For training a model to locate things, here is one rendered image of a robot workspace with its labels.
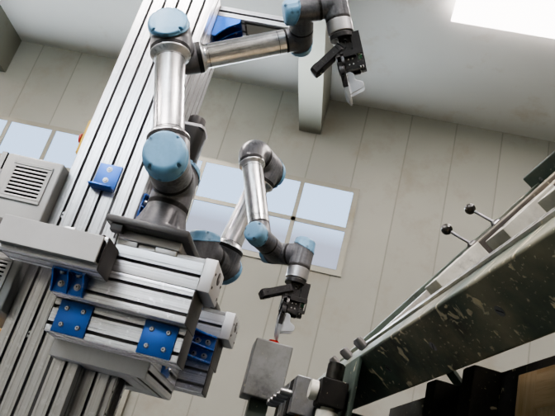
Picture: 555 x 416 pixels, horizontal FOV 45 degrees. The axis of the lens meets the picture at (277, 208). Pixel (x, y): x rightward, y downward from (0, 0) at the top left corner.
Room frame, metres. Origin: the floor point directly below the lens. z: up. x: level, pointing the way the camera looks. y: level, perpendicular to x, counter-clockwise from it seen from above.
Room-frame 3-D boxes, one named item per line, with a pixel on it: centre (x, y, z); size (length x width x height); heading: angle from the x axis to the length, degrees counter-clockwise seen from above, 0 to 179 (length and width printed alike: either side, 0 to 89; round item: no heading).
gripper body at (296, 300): (2.14, -0.13, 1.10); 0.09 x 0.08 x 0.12; 92
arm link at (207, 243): (2.22, 0.22, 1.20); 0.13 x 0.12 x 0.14; 146
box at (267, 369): (2.13, -0.10, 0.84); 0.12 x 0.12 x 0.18; 2
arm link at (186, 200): (1.71, 0.29, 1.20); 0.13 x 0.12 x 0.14; 173
